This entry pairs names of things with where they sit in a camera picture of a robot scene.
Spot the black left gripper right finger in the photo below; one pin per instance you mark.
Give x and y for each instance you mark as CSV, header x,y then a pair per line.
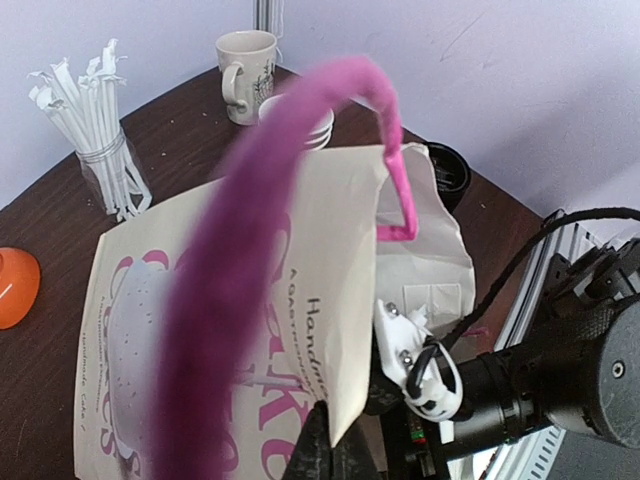
x,y
352,459

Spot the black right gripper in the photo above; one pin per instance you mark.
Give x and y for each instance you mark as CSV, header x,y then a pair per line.
x,y
495,411

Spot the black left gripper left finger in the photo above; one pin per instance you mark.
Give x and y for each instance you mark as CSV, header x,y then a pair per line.
x,y
312,456

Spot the paper cakes bag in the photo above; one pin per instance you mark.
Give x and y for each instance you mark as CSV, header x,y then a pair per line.
x,y
215,321

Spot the stack of brown paper cups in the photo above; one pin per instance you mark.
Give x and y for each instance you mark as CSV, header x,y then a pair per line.
x,y
318,137

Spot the stack of black lids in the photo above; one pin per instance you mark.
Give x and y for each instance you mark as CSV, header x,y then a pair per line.
x,y
453,175

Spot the orange plastic bowl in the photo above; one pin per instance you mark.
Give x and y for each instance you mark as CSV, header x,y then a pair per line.
x,y
20,282

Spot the white ceramic mug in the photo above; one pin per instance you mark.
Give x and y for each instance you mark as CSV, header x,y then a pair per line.
x,y
247,62

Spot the white stirrers in holder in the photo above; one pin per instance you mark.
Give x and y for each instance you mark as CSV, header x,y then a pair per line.
x,y
85,111

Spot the right aluminium frame post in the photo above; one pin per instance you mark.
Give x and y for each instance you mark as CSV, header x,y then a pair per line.
x,y
268,15

